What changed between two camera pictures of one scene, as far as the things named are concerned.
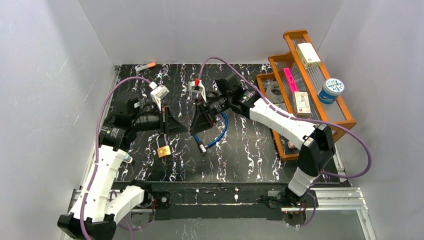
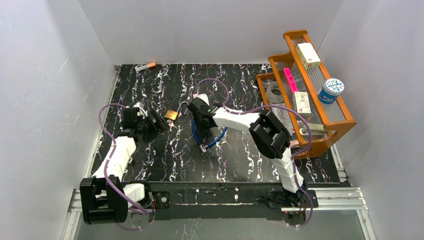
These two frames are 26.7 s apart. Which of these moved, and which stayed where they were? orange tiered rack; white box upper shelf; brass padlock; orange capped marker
Moved: brass padlock
Stayed: orange tiered rack; white box upper shelf; orange capped marker
